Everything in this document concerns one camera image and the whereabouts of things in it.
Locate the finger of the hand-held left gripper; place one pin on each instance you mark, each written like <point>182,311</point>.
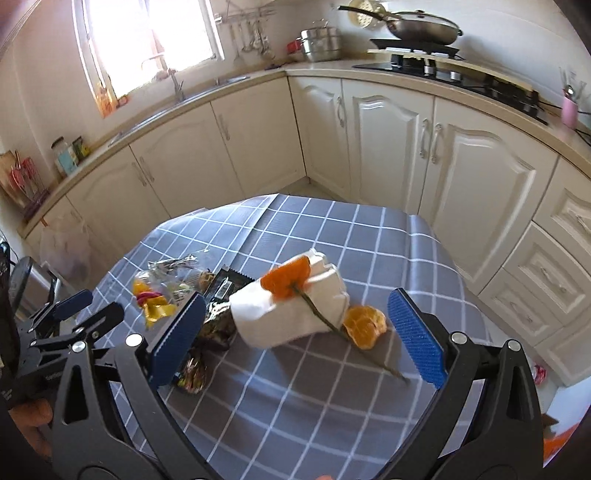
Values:
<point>99,318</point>
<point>74,302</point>

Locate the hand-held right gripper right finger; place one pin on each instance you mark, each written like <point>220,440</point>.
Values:
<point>415,337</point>

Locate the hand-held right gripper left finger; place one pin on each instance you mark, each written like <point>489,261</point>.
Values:
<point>178,341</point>

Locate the brown gold candy wrapper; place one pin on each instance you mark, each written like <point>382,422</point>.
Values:
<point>193,371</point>

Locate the yellow candy wrapper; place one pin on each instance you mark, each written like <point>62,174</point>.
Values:
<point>157,310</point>

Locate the dark patterned snack wrapper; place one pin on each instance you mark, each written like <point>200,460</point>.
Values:
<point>217,327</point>

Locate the curled orange peel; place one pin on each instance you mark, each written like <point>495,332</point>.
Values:
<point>364,327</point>

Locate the clear crinkled plastic wrapper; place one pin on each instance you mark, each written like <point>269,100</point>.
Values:
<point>175,270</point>

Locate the black snack wrapper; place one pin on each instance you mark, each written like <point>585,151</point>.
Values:
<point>231,286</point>

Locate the white paper tissue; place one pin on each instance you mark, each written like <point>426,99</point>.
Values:
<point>277,318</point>

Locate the orange flower with stem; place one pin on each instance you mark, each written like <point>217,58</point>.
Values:
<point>284,279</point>

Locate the person's left hand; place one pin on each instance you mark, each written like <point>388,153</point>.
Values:
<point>30,422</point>

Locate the stainless steel bin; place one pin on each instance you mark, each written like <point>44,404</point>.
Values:
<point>30,286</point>

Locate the red drink can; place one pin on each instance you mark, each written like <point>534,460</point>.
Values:
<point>539,374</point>

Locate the grey checked tablecloth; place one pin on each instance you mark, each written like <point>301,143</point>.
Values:
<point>286,415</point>

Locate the red dish rack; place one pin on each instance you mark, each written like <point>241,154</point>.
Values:
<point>23,180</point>

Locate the glass jar with blue label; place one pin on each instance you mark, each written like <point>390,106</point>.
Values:
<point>64,159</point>

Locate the small green box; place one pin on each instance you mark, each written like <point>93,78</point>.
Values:
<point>81,148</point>

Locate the cream kitchen cabinets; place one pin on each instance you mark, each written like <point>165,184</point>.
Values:
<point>392,152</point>

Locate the orange package at window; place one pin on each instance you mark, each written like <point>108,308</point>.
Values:
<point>105,101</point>

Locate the steel faucet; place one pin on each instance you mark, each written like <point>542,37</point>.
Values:
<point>176,85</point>

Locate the black gas stove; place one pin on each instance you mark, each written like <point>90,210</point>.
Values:
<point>489,85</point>

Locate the pink utensil holder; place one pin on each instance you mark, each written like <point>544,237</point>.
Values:
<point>570,110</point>

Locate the kitchen window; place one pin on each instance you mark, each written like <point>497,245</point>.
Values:
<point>152,37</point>

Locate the black frying pan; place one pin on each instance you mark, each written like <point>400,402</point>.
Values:
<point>415,45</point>

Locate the steel stock pot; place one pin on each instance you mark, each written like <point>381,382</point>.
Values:
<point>321,46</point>

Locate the steel wok with lid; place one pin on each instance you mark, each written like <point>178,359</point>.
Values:
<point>425,30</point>

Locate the hanging utensil rack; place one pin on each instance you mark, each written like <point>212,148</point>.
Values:
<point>251,37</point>

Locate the small red cup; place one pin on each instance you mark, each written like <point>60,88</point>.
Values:
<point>294,47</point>

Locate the cream perforated steamer plate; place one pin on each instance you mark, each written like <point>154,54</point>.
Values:
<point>364,14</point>

